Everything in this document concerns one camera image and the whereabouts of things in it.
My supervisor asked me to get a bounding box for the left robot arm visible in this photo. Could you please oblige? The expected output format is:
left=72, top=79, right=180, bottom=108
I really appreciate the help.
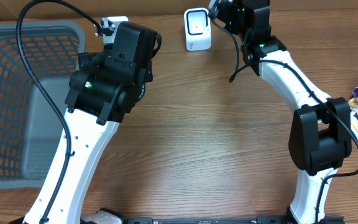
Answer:
left=21, top=16, right=162, bottom=223

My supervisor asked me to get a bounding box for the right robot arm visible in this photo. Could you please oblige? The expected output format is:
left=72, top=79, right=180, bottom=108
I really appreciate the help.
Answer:
left=209, top=1, right=352, bottom=223

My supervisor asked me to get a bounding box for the white barcode scanner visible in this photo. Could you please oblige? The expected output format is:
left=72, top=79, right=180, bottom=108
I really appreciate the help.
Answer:
left=183, top=7, right=212, bottom=52

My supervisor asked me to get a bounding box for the grey plastic mesh basket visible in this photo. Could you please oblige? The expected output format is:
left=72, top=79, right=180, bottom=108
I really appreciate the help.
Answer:
left=0, top=21, right=86, bottom=189

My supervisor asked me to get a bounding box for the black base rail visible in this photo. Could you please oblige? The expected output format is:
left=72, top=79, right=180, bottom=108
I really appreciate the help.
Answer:
left=79, top=207, right=345, bottom=224

